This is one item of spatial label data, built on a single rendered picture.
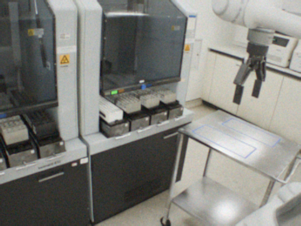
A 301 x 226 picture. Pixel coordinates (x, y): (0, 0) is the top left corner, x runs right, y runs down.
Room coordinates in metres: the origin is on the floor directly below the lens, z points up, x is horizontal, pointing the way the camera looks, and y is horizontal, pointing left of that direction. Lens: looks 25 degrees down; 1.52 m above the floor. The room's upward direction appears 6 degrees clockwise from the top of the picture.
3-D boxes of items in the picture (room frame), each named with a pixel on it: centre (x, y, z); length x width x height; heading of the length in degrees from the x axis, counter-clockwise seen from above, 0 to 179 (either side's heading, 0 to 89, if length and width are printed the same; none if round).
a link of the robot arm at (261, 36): (0.90, -0.34, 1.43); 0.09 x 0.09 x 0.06
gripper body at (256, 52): (0.90, -0.34, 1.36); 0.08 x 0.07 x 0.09; 132
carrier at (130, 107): (1.48, 0.12, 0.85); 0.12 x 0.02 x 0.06; 133
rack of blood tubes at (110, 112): (1.45, 0.30, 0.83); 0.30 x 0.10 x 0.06; 42
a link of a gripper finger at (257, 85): (0.94, -0.39, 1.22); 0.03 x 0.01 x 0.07; 42
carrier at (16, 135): (1.01, 0.64, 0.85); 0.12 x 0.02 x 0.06; 133
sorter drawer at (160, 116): (1.76, 0.16, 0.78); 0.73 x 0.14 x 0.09; 42
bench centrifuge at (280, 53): (3.30, -1.54, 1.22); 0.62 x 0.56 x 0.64; 130
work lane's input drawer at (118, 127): (1.55, 0.39, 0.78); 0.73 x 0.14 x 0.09; 42
